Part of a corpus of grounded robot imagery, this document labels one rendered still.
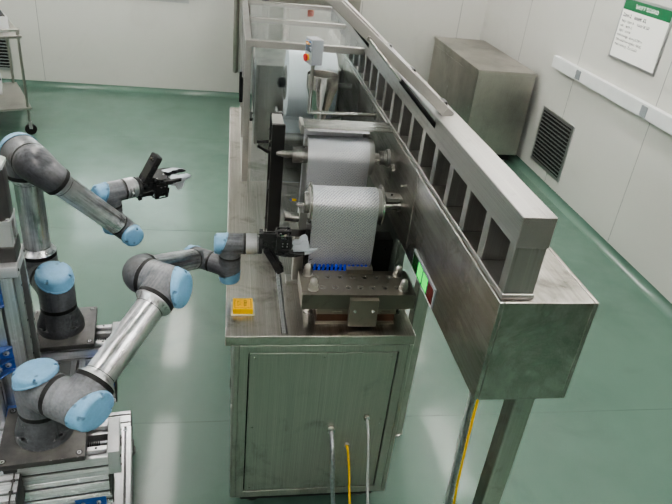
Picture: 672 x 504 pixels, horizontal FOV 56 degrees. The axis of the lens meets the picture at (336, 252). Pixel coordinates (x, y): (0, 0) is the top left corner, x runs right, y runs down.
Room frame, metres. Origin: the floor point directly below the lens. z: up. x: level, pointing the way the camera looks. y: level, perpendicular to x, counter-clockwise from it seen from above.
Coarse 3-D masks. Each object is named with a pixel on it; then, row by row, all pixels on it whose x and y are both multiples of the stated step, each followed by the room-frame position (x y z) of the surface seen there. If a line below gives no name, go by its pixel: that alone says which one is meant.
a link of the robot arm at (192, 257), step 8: (192, 248) 1.96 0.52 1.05; (200, 248) 1.96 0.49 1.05; (136, 256) 1.63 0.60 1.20; (144, 256) 1.63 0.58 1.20; (152, 256) 1.69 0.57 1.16; (160, 256) 1.74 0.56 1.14; (168, 256) 1.77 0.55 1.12; (176, 256) 1.80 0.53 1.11; (184, 256) 1.83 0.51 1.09; (192, 256) 1.87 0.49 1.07; (200, 256) 1.91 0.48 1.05; (208, 256) 1.93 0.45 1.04; (128, 264) 1.59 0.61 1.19; (136, 264) 1.58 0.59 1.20; (176, 264) 1.77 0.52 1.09; (184, 264) 1.81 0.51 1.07; (192, 264) 1.86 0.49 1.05; (200, 264) 1.90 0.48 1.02; (128, 272) 1.56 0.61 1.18; (128, 280) 1.55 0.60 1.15
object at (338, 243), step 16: (320, 224) 1.98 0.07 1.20; (336, 224) 1.99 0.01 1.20; (352, 224) 2.00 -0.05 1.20; (368, 224) 2.01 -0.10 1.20; (320, 240) 1.98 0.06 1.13; (336, 240) 1.99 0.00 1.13; (352, 240) 2.00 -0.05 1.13; (368, 240) 2.02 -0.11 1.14; (320, 256) 1.98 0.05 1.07; (336, 256) 1.99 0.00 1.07; (352, 256) 2.01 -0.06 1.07; (368, 256) 2.02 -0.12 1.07
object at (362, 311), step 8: (352, 304) 1.79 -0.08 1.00; (360, 304) 1.79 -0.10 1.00; (368, 304) 1.80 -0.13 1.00; (376, 304) 1.80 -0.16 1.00; (352, 312) 1.79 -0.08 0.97; (360, 312) 1.79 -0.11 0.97; (368, 312) 1.80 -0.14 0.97; (376, 312) 1.80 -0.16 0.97; (352, 320) 1.79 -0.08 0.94; (360, 320) 1.79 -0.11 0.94; (368, 320) 1.80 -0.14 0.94
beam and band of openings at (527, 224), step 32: (352, 32) 3.42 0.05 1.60; (384, 64) 2.64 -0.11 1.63; (384, 96) 2.58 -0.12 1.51; (416, 96) 2.13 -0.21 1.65; (416, 128) 2.13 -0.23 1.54; (448, 128) 1.79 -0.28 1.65; (416, 160) 2.03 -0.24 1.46; (448, 160) 1.72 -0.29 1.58; (480, 160) 1.55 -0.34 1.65; (448, 192) 1.68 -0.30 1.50; (480, 192) 1.46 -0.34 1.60; (512, 192) 1.36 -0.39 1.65; (480, 224) 1.54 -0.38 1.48; (512, 224) 1.27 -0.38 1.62; (544, 224) 1.24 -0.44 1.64; (480, 256) 1.39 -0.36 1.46; (512, 256) 1.23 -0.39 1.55; (544, 256) 1.25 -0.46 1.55; (512, 288) 1.24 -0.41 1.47
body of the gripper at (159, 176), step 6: (156, 174) 2.13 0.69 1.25; (162, 174) 2.14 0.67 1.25; (138, 180) 2.06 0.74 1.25; (156, 180) 2.10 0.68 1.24; (162, 180) 2.10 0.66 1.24; (144, 186) 2.08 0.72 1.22; (150, 186) 2.10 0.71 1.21; (156, 186) 2.09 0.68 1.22; (162, 186) 2.11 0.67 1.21; (144, 192) 2.08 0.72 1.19; (150, 192) 2.09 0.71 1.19; (156, 192) 2.09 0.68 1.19; (162, 192) 2.12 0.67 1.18; (168, 192) 2.13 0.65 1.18; (138, 198) 2.07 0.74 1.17; (156, 198) 2.10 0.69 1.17
